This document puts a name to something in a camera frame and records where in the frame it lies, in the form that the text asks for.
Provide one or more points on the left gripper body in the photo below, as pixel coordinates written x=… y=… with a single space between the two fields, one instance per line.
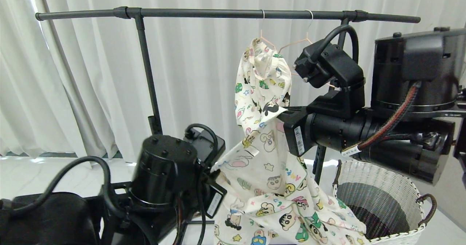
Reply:
x=214 y=201

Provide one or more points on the white laundry basket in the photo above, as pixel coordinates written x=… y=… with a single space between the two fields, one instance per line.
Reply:
x=382 y=176

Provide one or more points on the pink clothes hanger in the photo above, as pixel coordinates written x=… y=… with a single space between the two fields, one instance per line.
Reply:
x=312 y=15
x=263 y=14

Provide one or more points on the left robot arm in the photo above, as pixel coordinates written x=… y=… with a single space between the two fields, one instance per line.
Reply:
x=164 y=168

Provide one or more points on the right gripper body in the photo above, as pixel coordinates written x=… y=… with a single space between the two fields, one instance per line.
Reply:
x=327 y=130

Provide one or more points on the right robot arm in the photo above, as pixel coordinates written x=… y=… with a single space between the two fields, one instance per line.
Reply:
x=415 y=66

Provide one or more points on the black clothes rack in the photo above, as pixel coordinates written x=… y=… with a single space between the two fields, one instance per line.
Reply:
x=200 y=13

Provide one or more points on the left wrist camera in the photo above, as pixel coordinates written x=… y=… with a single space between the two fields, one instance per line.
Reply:
x=211 y=146

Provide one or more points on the white curtain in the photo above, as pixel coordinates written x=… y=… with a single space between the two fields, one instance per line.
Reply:
x=91 y=74

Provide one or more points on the cream printed garment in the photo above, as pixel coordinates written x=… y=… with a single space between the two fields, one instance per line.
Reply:
x=276 y=186
x=262 y=85

